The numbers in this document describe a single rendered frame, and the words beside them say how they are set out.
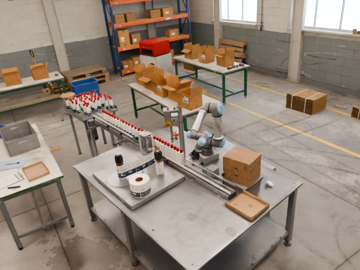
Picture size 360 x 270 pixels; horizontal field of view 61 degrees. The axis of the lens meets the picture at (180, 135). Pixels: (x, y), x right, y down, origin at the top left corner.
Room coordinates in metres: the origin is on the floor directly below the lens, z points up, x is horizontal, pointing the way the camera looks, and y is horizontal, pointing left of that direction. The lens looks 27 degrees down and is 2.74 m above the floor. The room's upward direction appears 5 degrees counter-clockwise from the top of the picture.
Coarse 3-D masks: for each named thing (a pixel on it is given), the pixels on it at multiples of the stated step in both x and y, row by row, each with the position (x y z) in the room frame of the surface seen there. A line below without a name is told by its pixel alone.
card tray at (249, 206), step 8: (248, 192) 2.33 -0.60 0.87; (232, 200) 2.27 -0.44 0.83; (240, 200) 2.26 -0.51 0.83; (248, 200) 2.25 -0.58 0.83; (256, 200) 2.24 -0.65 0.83; (232, 208) 2.15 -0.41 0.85; (240, 208) 2.15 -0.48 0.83; (248, 208) 2.14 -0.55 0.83; (256, 208) 2.13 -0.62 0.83; (264, 208) 2.10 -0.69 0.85; (248, 216) 2.01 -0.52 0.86; (256, 216) 2.03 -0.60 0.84
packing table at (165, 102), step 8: (136, 88) 6.07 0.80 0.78; (144, 88) 6.02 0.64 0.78; (152, 96) 5.50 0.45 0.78; (160, 96) 5.46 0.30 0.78; (152, 104) 6.59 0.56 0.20; (160, 104) 5.26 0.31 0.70; (168, 104) 5.01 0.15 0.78; (176, 104) 4.98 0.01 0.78; (136, 112) 6.36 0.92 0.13; (160, 112) 6.08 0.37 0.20; (184, 112) 4.59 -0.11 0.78; (192, 112) 4.60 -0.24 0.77; (184, 120) 4.56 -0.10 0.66; (184, 128) 4.56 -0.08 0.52
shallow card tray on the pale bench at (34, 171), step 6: (36, 162) 3.32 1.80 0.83; (42, 162) 3.31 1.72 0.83; (24, 168) 3.23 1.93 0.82; (30, 168) 3.24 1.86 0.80; (36, 168) 3.23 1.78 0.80; (42, 168) 3.22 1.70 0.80; (30, 174) 3.11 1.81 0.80; (36, 174) 3.09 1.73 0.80; (42, 174) 3.03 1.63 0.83; (48, 174) 3.07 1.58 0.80; (30, 180) 2.95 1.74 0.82
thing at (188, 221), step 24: (192, 144) 3.43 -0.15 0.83; (96, 168) 3.06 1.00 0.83; (264, 168) 2.76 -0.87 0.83; (168, 192) 2.49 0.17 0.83; (192, 192) 2.45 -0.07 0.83; (240, 192) 2.39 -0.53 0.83; (264, 192) 2.35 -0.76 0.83; (288, 192) 2.32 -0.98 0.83; (144, 216) 2.17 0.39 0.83; (168, 216) 2.14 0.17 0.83; (192, 216) 2.11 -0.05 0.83; (216, 216) 2.08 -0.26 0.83; (240, 216) 2.05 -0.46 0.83; (168, 240) 1.86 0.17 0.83; (192, 240) 1.83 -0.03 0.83; (216, 240) 1.81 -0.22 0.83; (192, 264) 1.60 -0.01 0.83
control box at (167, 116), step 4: (164, 108) 3.13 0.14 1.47; (172, 108) 3.11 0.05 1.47; (164, 112) 3.05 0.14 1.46; (168, 112) 3.05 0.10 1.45; (164, 116) 3.05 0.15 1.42; (168, 116) 3.05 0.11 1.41; (176, 116) 3.06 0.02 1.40; (164, 120) 3.05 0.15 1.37; (168, 120) 3.05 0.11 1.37; (172, 124) 3.05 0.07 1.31; (176, 124) 3.06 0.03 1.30
